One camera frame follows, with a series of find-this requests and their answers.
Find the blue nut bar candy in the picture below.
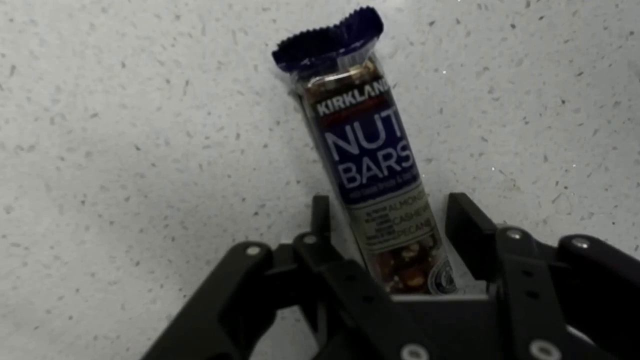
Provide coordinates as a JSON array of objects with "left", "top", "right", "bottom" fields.
[{"left": 269, "top": 6, "right": 461, "bottom": 297}]

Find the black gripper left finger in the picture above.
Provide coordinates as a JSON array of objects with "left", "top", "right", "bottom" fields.
[{"left": 140, "top": 195, "right": 415, "bottom": 360}]

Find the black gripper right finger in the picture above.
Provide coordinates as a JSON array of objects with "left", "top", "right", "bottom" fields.
[{"left": 446, "top": 192, "right": 640, "bottom": 360}]

